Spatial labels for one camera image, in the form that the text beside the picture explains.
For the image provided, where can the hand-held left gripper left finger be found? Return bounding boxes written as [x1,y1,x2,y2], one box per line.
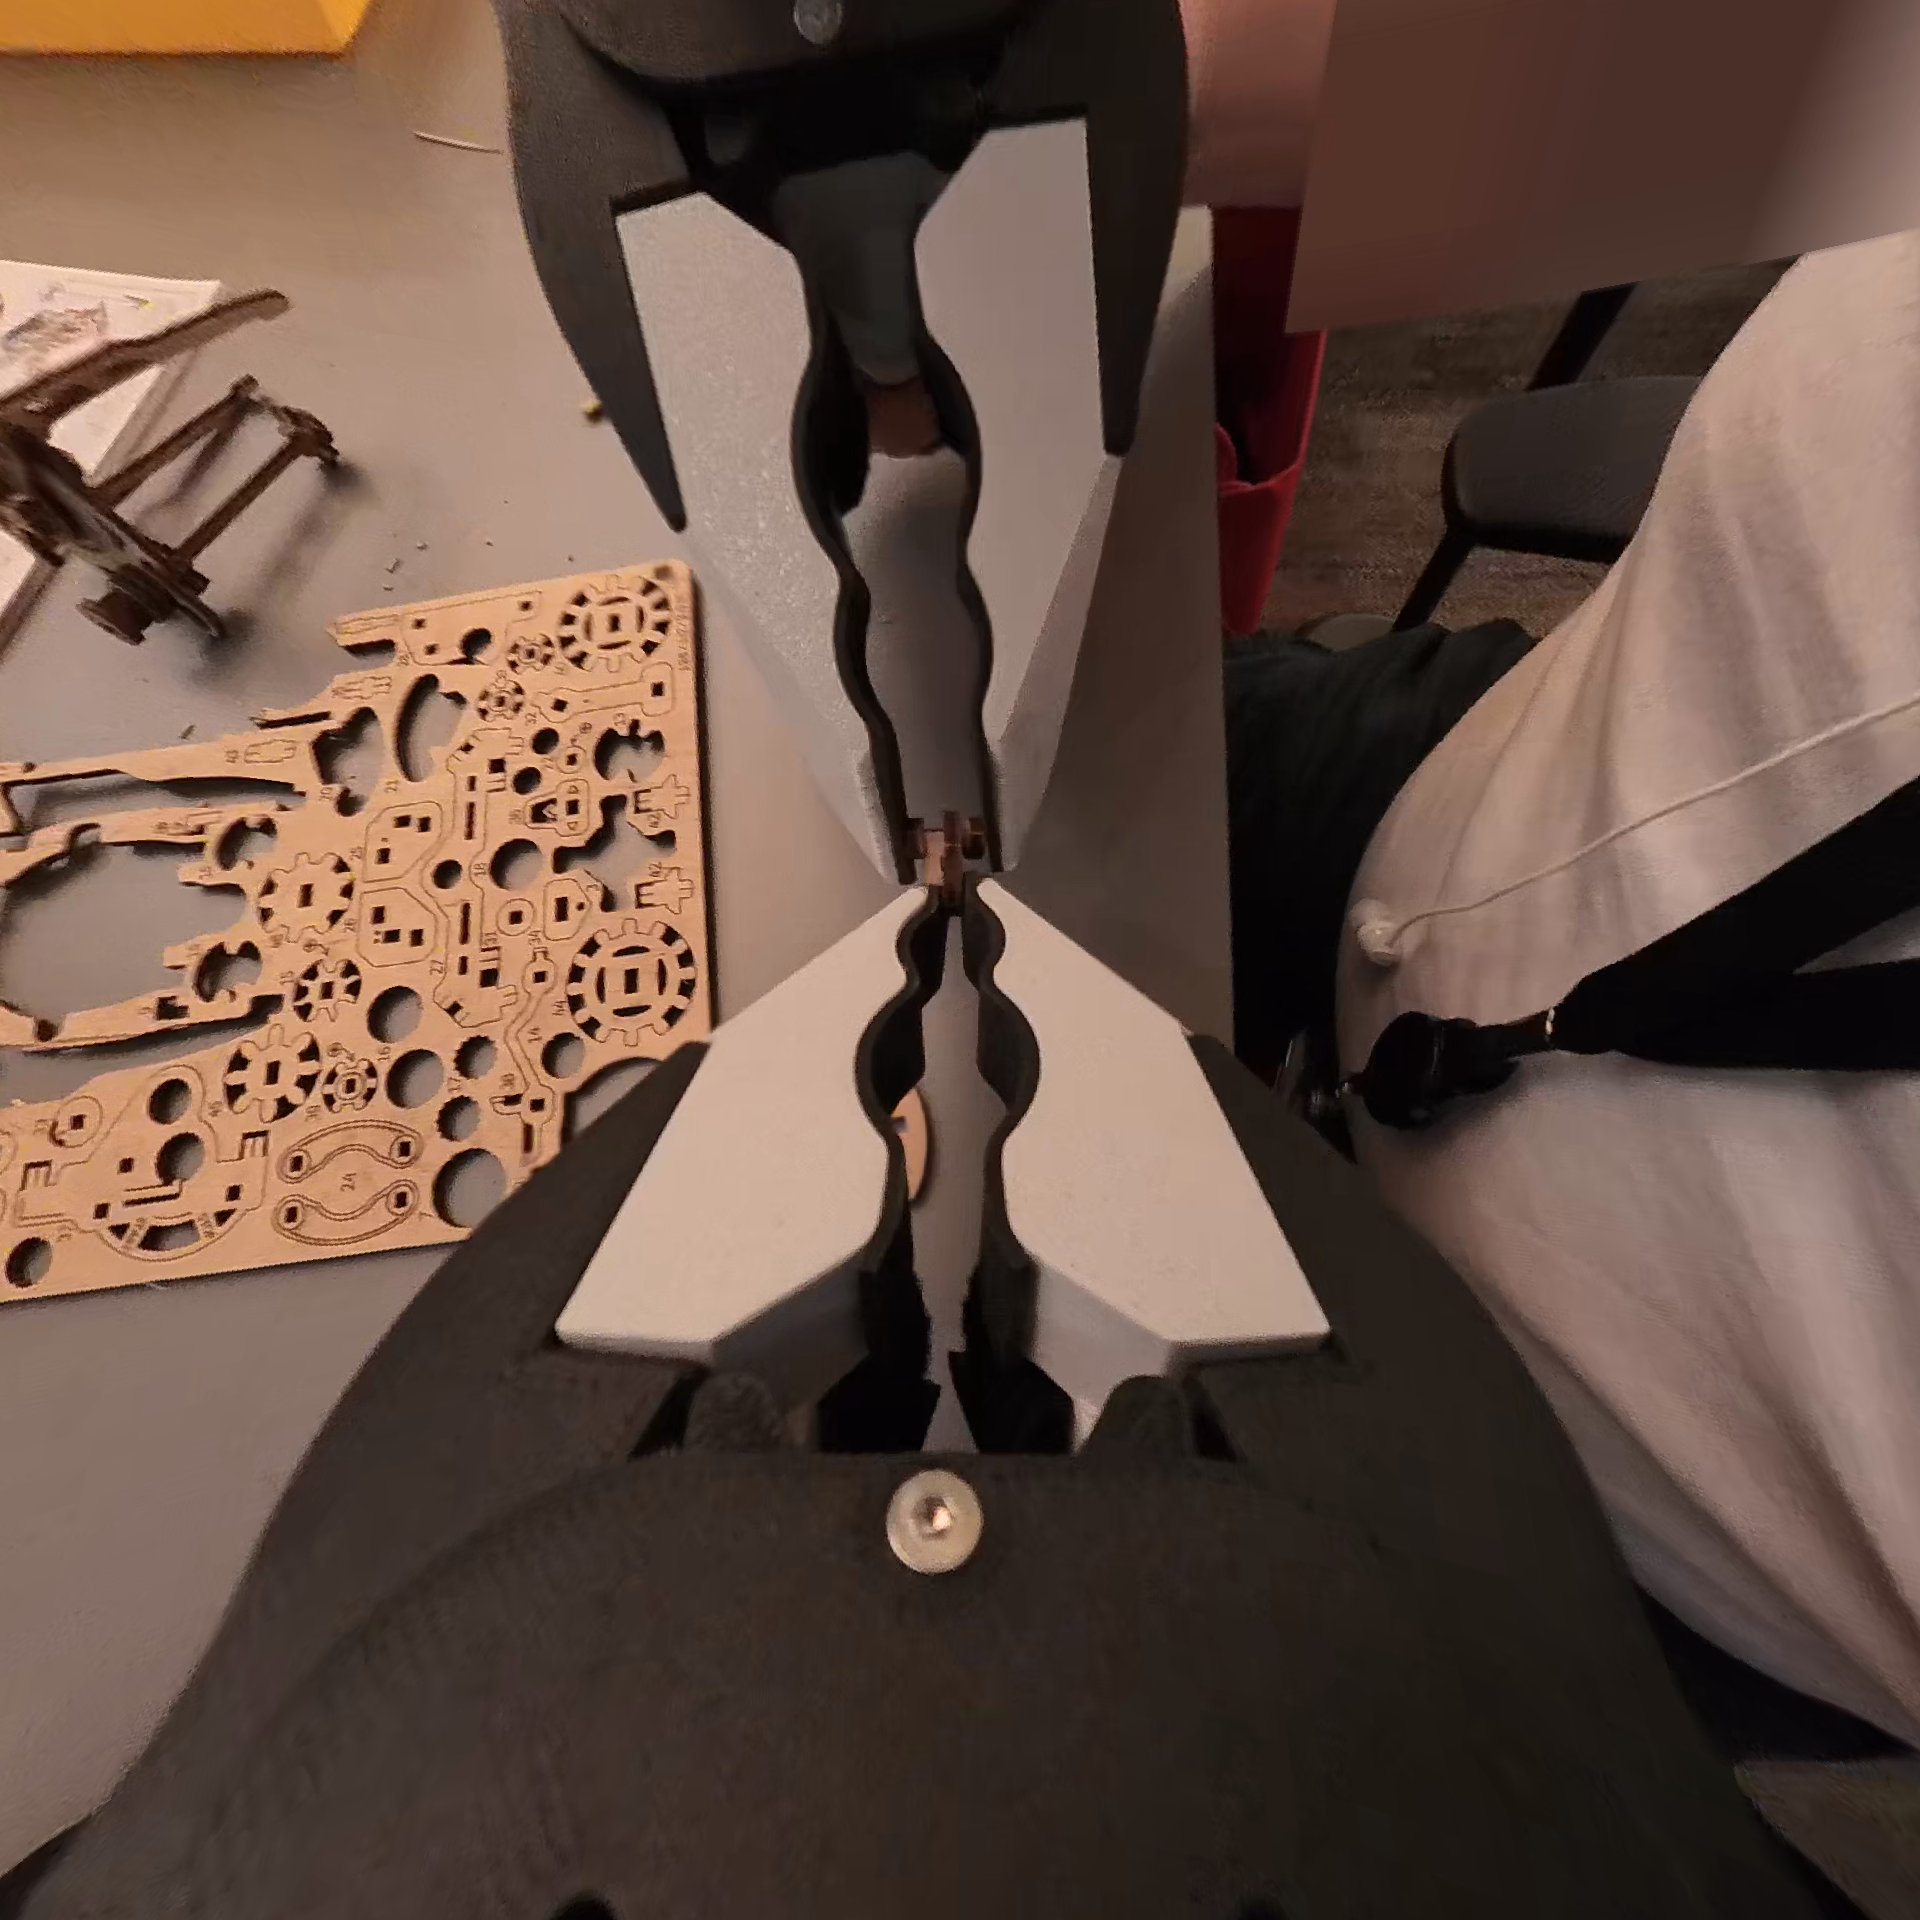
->
[551,884,950,1454]

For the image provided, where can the black shoulder strap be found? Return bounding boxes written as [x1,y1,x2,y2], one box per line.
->
[1305,877,1920,1134]

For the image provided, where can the laser-cut wooden parts sheet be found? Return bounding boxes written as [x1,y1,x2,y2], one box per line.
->
[0,559,719,1306]

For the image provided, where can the yellow plastic bin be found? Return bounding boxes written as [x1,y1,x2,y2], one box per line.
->
[0,0,367,60]

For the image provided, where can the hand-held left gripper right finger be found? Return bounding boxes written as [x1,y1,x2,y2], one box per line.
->
[943,880,1337,1454]

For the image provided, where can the open instruction booklet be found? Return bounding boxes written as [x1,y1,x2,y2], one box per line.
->
[0,259,225,646]

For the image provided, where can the black office chair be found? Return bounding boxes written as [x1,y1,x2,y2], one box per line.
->
[1393,276,1712,632]

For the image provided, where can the small dark wooden gear part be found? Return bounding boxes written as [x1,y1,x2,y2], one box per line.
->
[895,808,991,910]

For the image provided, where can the red plastic bin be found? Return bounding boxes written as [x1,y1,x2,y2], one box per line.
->
[1212,200,1335,635]

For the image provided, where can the person's right hand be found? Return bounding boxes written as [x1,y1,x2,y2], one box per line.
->
[857,375,950,459]

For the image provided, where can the thin white cord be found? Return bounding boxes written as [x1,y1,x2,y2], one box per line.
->
[1345,682,1920,962]

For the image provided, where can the partly built wooden model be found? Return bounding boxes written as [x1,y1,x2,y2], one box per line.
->
[0,287,345,646]

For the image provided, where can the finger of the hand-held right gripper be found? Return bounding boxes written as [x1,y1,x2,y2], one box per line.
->
[913,114,1127,874]
[612,182,924,884]

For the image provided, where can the person's dark trousers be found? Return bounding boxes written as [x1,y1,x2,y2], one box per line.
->
[1222,616,1538,1051]

